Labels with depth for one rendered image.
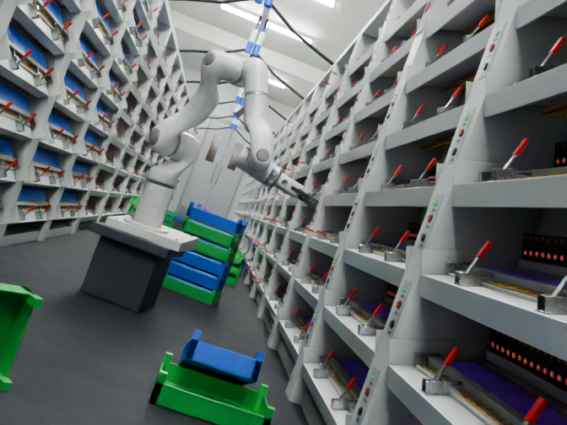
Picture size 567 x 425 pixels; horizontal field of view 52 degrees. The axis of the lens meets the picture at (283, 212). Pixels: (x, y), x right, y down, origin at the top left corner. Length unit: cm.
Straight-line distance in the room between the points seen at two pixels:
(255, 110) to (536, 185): 135
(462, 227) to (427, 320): 20
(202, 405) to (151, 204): 112
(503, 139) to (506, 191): 27
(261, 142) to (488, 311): 124
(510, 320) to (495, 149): 48
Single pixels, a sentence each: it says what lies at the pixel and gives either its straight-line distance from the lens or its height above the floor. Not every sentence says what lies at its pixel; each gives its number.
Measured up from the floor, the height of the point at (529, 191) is 69.
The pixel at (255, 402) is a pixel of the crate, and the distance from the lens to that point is 172.
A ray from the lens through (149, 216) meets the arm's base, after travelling 244.
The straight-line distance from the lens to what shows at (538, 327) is 83.
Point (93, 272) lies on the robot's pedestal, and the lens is 244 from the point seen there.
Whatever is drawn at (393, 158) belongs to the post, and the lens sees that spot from 194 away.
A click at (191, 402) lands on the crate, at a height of 3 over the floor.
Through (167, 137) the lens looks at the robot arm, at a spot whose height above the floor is 69.
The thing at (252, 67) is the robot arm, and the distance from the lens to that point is 221.
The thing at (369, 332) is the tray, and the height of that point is 34.
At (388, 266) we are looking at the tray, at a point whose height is 51.
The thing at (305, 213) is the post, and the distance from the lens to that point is 328.
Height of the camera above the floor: 50
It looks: 2 degrees up
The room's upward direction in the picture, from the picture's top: 20 degrees clockwise
